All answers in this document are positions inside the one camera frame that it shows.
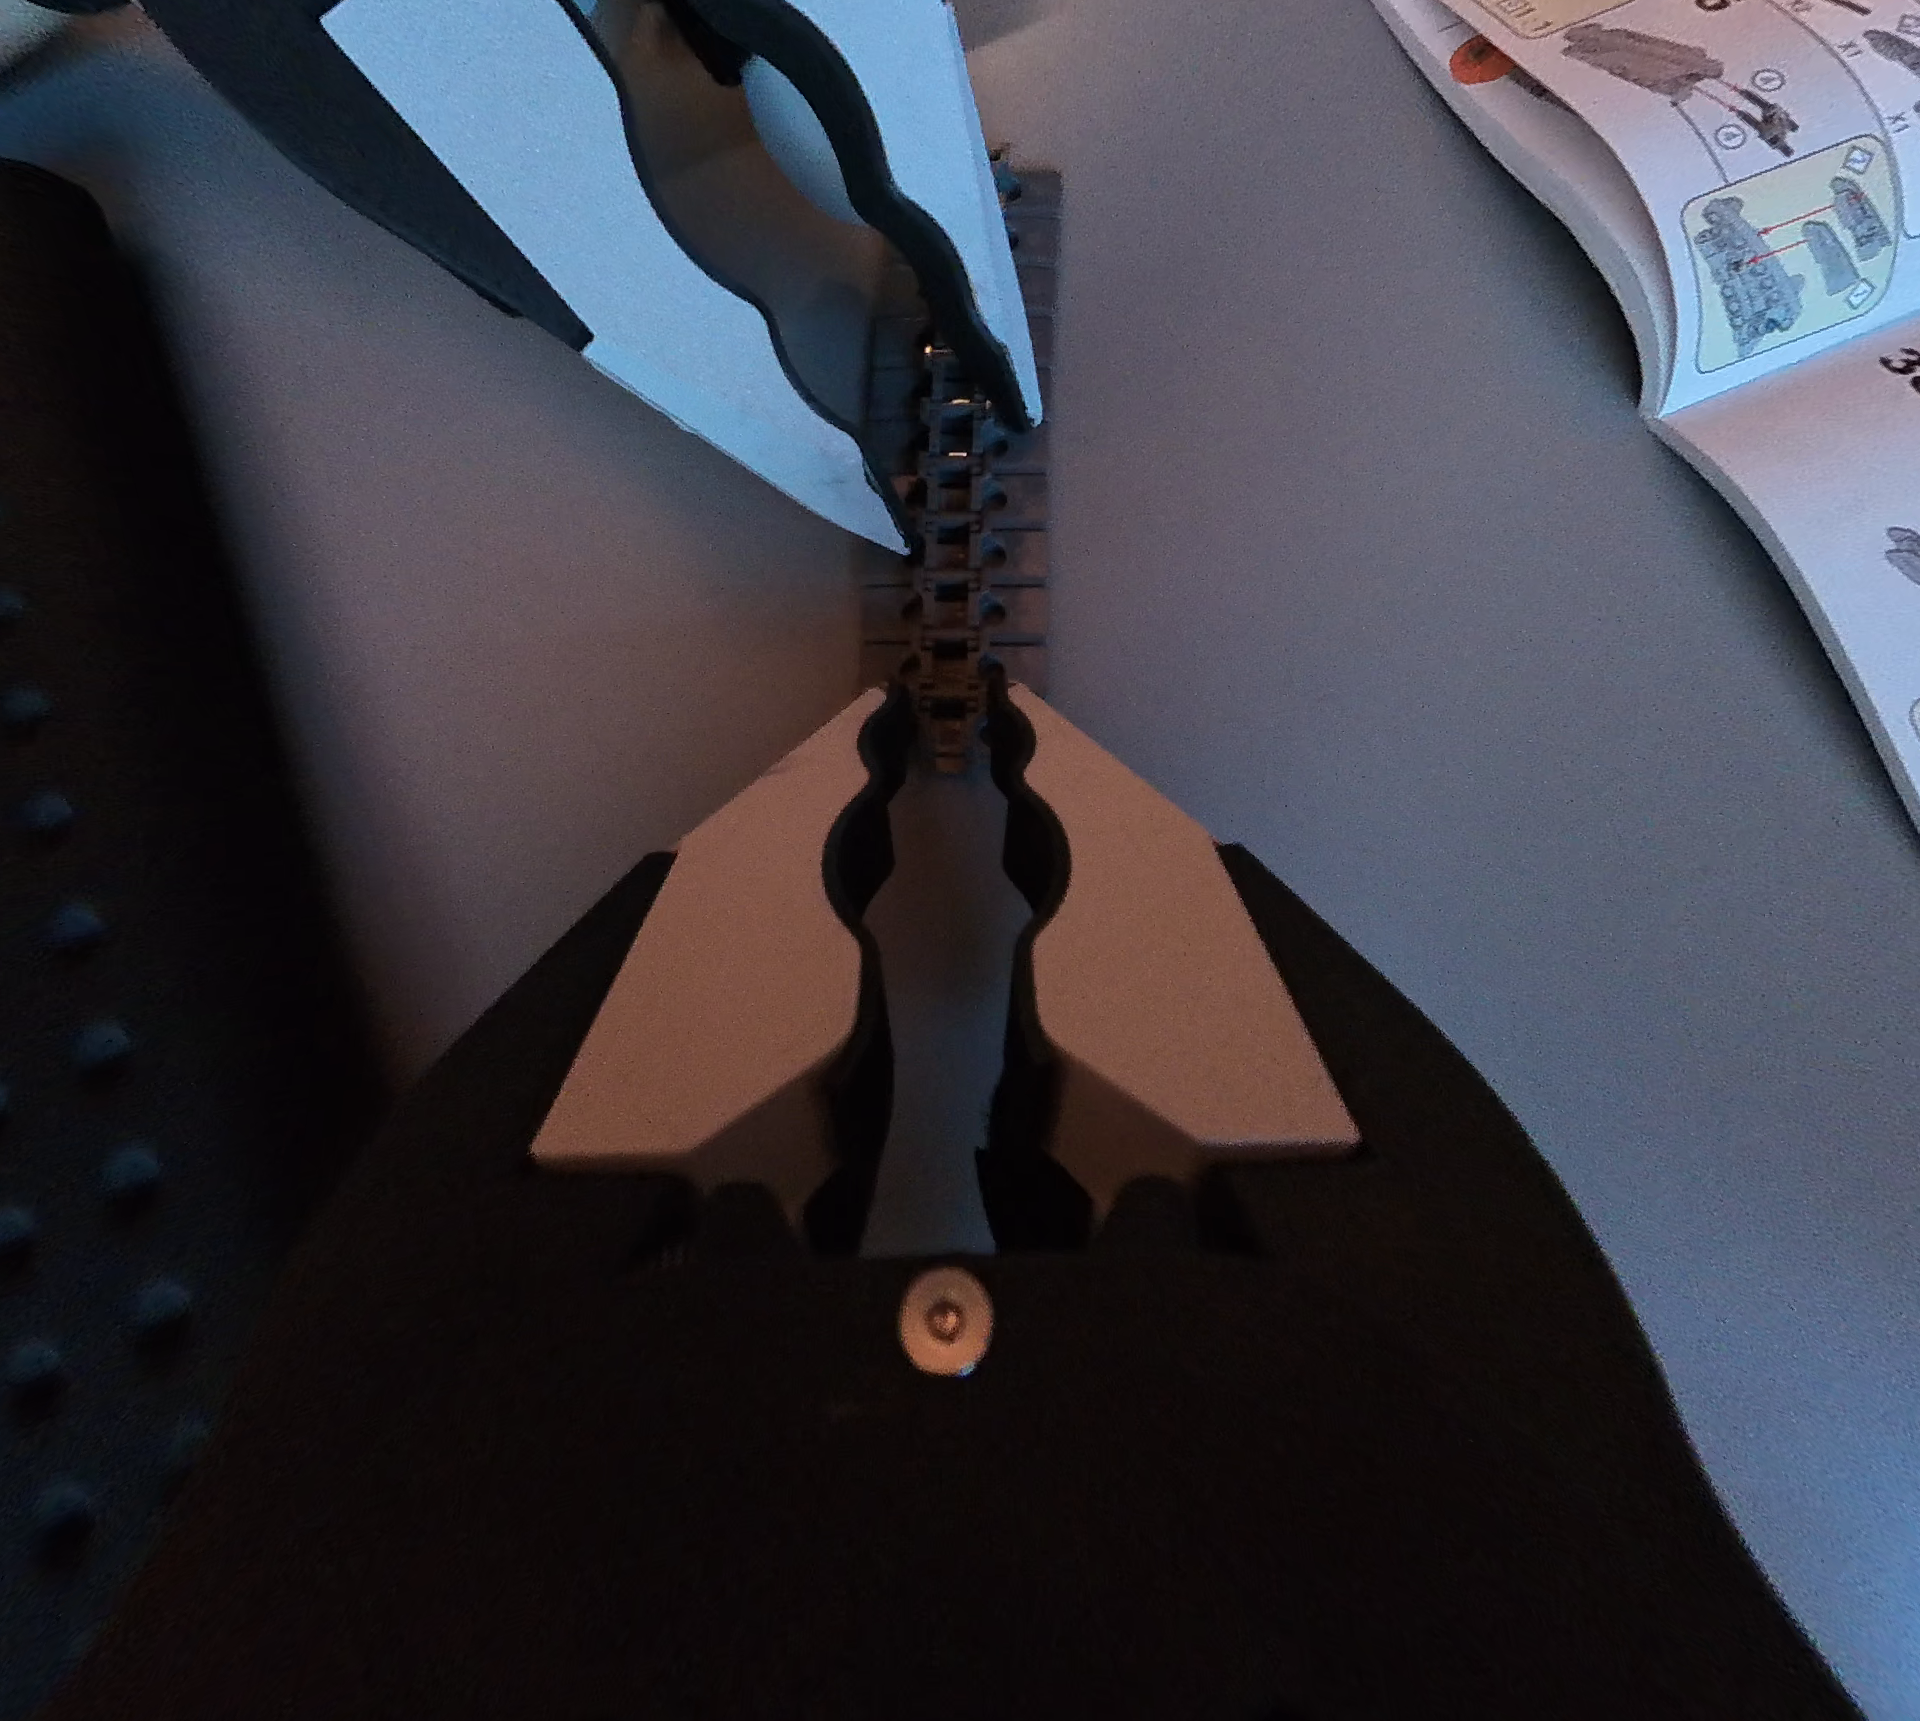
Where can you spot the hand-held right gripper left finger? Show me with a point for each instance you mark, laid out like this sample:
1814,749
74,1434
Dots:
708,1006

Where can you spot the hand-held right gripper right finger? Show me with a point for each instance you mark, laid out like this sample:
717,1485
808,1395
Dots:
1185,1006

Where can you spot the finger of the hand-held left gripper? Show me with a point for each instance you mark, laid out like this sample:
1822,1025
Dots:
870,30
600,255

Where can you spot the grey desk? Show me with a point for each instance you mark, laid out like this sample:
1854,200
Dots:
1351,550

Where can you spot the black perforated panel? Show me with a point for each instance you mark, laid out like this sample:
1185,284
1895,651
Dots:
90,848

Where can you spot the open instruction booklet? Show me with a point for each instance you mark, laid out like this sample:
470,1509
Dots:
1722,106

